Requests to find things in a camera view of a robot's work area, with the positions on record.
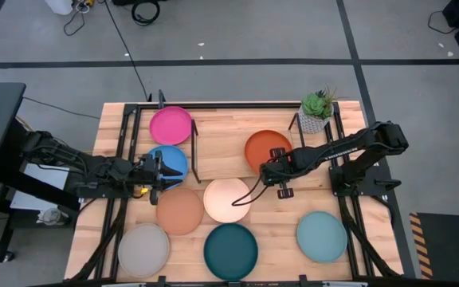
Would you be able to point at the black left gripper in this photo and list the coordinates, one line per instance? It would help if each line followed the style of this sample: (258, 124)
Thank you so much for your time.
(151, 175)

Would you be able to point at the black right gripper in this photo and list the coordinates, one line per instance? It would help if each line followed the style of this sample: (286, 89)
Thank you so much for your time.
(277, 171)

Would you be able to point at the blue plate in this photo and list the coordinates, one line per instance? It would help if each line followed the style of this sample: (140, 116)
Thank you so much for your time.
(175, 156)

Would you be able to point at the terracotta brown plate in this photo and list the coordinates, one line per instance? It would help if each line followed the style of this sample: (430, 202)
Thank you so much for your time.
(179, 211)

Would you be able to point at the pink plate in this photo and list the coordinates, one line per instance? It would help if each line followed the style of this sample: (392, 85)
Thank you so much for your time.
(169, 125)

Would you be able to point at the pale peach plate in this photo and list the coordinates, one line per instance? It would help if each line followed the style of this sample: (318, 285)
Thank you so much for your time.
(221, 195)

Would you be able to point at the light teal plate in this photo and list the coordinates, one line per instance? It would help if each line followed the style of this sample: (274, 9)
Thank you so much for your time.
(322, 237)

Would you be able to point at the grey plate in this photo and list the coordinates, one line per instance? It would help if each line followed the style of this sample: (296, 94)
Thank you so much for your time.
(143, 250)

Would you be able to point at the dark teal plate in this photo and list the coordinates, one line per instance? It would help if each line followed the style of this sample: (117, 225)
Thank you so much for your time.
(230, 251)

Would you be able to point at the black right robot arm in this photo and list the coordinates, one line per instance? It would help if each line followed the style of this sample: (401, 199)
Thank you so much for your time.
(389, 137)

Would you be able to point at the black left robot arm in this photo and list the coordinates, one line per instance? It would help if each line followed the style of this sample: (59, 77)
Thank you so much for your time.
(94, 167)

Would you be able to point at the orange-red plate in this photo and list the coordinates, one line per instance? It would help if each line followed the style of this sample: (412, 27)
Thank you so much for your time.
(263, 145)

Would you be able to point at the succulent in white patterned pot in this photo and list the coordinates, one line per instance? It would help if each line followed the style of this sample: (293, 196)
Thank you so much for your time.
(313, 123)

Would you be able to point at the black mat with hazard stripes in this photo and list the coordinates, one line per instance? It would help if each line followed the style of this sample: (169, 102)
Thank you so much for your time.
(452, 247)

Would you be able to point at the white container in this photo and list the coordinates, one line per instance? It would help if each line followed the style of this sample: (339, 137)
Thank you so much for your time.
(60, 6)

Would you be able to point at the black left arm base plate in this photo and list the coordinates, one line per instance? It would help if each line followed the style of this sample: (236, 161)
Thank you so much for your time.
(94, 192)

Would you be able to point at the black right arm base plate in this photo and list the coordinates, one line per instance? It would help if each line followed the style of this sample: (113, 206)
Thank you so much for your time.
(373, 189)

